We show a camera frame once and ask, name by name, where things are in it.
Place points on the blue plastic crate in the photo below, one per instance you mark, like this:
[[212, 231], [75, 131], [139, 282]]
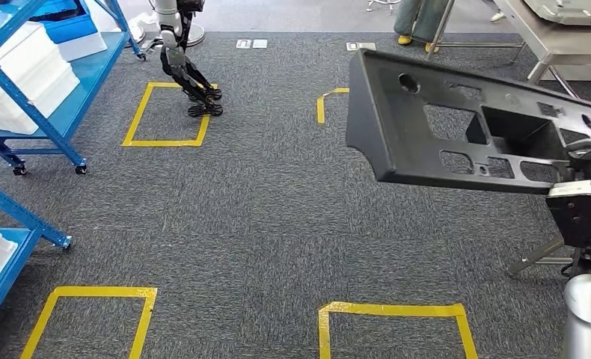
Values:
[[72, 30]]

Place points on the pale grey moulded panel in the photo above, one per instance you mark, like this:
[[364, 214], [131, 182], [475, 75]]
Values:
[[573, 12]]

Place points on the stainless steel table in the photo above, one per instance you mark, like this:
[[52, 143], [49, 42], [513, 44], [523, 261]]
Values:
[[563, 44]]

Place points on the round silver stand base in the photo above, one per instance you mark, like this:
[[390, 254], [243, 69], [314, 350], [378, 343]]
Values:
[[194, 34]]

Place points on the open yellow floor tape mark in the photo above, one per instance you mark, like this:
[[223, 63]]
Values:
[[320, 111]]

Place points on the blue steel shelf rack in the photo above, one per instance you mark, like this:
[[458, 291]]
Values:
[[87, 74], [13, 208]]

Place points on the humanoid robot with black legs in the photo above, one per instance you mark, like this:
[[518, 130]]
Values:
[[176, 59]]

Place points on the silver floor outlet plate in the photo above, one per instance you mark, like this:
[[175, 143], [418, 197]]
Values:
[[260, 44], [361, 46], [243, 44]]

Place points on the yellow floor tape square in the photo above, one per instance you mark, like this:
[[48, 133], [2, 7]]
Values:
[[389, 309], [161, 143]]

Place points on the person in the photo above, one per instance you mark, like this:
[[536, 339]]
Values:
[[498, 17], [417, 20]]

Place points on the white plastic crate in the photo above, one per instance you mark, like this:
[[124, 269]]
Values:
[[85, 49]]

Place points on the black plastic panel part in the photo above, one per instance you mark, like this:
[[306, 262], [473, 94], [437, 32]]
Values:
[[399, 124]]

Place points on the silver stool base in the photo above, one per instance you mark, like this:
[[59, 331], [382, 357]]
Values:
[[381, 5]]

